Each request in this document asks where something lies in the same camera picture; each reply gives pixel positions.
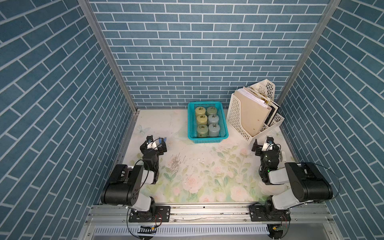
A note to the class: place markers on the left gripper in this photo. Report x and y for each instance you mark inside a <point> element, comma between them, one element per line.
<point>153,148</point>

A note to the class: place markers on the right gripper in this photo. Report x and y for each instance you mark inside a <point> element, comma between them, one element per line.
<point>267,151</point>

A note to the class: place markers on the green canister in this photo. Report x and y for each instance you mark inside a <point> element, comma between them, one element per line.
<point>202,131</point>
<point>211,110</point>

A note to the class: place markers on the blue-grey canister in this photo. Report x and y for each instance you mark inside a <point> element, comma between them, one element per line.
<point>214,130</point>
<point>213,119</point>

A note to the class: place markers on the yellow-green canister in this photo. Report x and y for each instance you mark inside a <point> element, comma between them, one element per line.
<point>202,119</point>
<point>200,111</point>

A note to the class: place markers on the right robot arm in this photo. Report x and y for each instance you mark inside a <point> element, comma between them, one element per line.
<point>307,184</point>

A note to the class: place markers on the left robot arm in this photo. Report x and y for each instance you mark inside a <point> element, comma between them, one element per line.
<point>124,184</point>

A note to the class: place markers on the teal plastic basket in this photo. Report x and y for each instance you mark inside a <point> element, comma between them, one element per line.
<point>193,126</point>

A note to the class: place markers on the small white box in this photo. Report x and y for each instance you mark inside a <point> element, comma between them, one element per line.
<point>283,157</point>

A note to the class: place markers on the beige folder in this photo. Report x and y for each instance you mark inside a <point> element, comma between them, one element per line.
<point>254,111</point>

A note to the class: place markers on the stack of papers and booklets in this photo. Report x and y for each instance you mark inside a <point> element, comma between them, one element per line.
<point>262,93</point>

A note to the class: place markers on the white perforated file holder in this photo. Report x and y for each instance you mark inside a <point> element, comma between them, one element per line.
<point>234,115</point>

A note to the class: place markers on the right circuit board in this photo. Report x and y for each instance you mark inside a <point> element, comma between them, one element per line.
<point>277,230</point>

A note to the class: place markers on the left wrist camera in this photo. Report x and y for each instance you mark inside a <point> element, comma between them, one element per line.
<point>152,142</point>

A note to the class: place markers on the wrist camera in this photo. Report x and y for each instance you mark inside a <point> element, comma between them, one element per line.
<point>269,142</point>
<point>152,142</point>

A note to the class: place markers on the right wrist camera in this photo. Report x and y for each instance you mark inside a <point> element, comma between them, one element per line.
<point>269,142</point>

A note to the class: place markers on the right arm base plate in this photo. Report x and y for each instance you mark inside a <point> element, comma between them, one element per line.
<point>260,213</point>

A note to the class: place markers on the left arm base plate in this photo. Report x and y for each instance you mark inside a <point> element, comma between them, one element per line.
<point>154,214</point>

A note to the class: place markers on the aluminium front rail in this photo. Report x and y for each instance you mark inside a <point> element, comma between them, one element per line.
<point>211,213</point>

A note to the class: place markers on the white slotted cable duct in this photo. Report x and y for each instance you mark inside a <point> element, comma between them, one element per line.
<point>186,230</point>

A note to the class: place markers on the left corner aluminium post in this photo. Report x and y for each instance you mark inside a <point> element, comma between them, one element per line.
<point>93,22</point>

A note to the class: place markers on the corner aluminium post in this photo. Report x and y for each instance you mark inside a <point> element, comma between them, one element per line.
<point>93,22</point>
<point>317,32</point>

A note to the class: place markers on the right corner aluminium post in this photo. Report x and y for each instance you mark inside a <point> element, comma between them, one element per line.
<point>317,32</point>

